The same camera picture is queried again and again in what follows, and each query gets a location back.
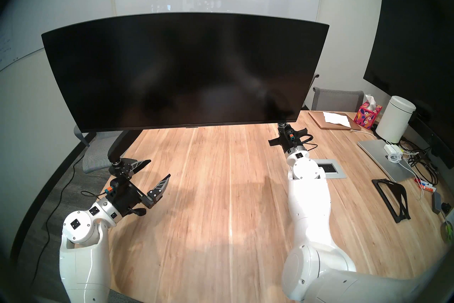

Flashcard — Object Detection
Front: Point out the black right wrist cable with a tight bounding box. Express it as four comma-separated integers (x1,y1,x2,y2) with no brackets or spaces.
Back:
298,134,319,153

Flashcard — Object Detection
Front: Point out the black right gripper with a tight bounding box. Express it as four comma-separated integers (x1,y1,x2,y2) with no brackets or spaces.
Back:
268,123,310,154

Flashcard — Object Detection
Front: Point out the colourful pink tissue box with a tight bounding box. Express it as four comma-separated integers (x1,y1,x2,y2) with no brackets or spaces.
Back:
354,94,383,130

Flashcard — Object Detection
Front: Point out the grey mesh office chair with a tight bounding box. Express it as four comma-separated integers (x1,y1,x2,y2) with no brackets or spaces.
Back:
73,124,123,174
302,73,320,109
311,87,365,113

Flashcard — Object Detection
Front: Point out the white paper napkin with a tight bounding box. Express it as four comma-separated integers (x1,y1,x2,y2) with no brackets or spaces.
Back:
322,112,351,126

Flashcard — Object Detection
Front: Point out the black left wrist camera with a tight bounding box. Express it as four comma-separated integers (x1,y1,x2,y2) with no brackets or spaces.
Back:
106,178,123,197

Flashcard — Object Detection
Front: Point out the tangled black cable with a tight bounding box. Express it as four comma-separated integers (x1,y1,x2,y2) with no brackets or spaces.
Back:
401,139,441,186

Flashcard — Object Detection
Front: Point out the black floor cable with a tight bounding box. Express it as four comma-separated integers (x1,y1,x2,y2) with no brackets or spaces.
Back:
34,155,84,285

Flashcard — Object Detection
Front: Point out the curved black Samsung monitor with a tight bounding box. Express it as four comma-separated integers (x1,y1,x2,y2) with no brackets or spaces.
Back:
41,12,330,133

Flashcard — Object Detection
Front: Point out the grey adapter box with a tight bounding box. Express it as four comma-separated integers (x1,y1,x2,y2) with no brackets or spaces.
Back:
432,192,444,215

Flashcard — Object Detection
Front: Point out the silver closed laptop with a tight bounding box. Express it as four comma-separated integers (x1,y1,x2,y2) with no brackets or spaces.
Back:
357,139,417,183

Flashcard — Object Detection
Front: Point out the silver table outlet panel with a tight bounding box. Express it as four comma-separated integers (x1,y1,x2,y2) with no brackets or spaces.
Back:
314,160,347,179

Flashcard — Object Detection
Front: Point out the large black wall television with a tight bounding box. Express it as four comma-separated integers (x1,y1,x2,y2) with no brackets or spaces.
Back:
363,0,454,140

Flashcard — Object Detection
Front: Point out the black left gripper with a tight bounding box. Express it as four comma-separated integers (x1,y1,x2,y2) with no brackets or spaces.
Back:
106,159,171,218

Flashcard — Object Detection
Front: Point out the white charger cable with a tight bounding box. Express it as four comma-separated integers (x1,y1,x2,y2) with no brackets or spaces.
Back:
388,153,428,201

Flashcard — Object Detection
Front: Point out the black laptop stand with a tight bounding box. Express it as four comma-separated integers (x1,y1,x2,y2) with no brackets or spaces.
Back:
371,178,412,224

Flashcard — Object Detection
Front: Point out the white cylindrical canister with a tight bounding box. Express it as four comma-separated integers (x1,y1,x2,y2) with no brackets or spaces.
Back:
375,95,416,140

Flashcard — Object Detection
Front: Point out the green yellow small object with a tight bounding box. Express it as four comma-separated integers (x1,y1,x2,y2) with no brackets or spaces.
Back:
441,221,454,243

